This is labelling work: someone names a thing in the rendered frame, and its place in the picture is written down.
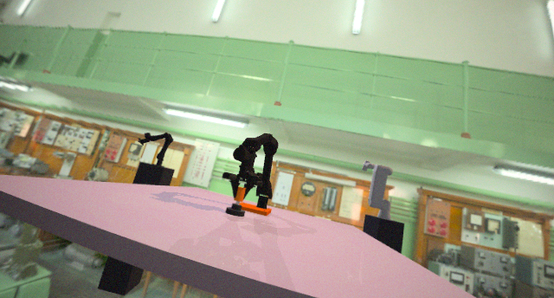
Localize orange knob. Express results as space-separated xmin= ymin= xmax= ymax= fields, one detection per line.
xmin=234 ymin=187 xmax=246 ymax=202

